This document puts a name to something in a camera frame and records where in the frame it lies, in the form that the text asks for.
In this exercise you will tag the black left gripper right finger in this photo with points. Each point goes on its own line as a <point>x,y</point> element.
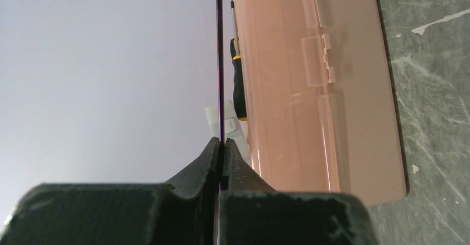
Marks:
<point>237,175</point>

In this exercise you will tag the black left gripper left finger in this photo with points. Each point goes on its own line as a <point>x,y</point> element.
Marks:
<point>190,205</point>

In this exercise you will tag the green white small box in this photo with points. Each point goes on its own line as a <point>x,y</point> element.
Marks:
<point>232,127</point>

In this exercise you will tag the yellow black screwdriver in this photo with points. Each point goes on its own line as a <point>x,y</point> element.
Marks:
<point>239,100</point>

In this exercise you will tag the peach plastic storage box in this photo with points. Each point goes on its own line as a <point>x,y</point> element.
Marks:
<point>321,111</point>

